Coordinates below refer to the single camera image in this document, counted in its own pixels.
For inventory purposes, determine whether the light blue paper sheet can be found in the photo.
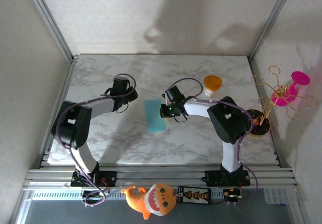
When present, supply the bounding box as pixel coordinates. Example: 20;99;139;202
143;98;168;133

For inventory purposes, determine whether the white cup with orange lid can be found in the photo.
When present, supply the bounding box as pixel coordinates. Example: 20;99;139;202
203;75;223;98

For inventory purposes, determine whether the orange shark plush toy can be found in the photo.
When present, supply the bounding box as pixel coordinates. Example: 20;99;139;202
120;183;178;220

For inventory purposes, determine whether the black power adapter module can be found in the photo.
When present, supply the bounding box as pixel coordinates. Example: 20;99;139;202
82;190;109;202
222;188;244;206

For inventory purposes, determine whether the pink plastic wine glass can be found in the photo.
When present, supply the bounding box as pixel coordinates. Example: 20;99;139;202
271;70;310;107

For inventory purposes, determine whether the clear plastic organizer box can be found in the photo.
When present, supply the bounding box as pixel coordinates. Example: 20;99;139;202
263;187;294;206

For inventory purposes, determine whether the aluminium side rail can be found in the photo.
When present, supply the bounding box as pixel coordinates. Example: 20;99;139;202
248;56;287;168
37;60;76;169

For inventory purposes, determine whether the aluminium rail bed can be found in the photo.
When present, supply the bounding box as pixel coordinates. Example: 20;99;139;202
22;167;300;191

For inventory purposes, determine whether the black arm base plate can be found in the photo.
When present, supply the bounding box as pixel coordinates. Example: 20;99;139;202
70;170;118;187
205;170;252;187

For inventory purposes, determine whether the gold wire glass stand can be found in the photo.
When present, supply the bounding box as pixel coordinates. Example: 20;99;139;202
245;65;319;137

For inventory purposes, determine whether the thin red wire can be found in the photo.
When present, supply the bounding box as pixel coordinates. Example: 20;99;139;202
100;177;111;192

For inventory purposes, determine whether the aluminium frame post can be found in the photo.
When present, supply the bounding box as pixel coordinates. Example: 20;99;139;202
248;0;299;61
23;0;79;63

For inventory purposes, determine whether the white slotted cable duct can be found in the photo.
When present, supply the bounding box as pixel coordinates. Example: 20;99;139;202
30;189;226;201

